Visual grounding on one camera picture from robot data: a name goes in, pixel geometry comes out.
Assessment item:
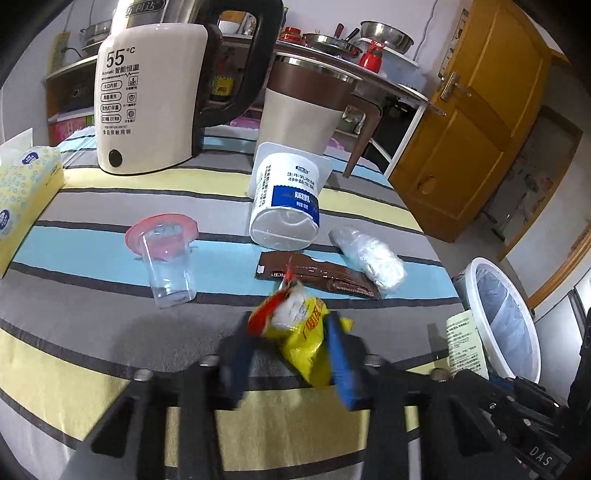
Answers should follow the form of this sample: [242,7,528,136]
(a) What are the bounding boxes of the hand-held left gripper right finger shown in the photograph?
[325,318,518,480]

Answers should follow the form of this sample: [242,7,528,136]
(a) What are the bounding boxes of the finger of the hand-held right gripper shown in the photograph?
[475,392,541,446]
[459,369,561,416]

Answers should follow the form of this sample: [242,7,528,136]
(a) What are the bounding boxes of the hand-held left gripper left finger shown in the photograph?
[60,318,259,480]

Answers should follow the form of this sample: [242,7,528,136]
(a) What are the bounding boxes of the yellow snack packet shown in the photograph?
[248,277,354,388]

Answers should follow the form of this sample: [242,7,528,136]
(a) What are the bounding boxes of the pale green printed packet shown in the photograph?
[445,310,490,377]

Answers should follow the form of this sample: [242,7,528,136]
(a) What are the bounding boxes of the clear plastic bin liner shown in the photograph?
[475,268,532,370]

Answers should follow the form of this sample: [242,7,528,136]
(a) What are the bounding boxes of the brown wrapper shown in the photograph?
[254,250,382,300]

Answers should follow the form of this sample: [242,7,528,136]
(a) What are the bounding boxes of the white round waste bin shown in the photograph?
[455,257,542,384]

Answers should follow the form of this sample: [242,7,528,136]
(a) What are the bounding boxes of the clear cup with pink lid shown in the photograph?
[124,212,199,309]

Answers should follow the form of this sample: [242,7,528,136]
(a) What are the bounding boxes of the clear plastic wrap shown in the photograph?
[329,226,408,292]

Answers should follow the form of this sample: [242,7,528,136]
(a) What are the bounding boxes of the white yogurt cup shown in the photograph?
[249,141,332,251]

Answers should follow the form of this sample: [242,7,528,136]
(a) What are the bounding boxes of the beige pitcher with brown band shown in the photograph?
[262,52,383,178]

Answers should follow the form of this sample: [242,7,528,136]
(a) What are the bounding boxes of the wooden door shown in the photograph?
[388,0,571,243]

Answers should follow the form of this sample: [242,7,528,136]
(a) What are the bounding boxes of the yellow tissue pack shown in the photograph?
[0,128,65,278]

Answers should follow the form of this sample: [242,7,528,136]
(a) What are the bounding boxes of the cream and steel electric kettle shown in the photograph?
[96,0,284,175]

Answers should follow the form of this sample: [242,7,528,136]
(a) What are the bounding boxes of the colourful printed box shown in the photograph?
[48,113,100,146]

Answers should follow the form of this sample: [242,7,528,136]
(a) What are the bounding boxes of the white shelf rack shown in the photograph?
[274,39,448,171]

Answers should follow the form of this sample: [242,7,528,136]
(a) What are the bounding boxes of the translucent white storage container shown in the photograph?
[360,39,421,86]

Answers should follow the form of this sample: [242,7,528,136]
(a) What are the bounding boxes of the red bottle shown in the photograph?
[359,41,386,73]

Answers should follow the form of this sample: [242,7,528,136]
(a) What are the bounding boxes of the wooden side cabinet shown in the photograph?
[44,55,105,139]

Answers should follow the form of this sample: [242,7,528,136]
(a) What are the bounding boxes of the steel pan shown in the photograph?
[302,32,363,58]

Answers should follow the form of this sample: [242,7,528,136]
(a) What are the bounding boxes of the steel mixing bowl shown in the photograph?
[360,21,415,55]

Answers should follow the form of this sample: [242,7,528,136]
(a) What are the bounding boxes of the steel pot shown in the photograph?
[79,18,114,47]

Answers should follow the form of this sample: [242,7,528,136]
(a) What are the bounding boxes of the brass door handle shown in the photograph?
[438,71,472,102]

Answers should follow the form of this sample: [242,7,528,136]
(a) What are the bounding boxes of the wall power strip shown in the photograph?
[50,32,68,75]

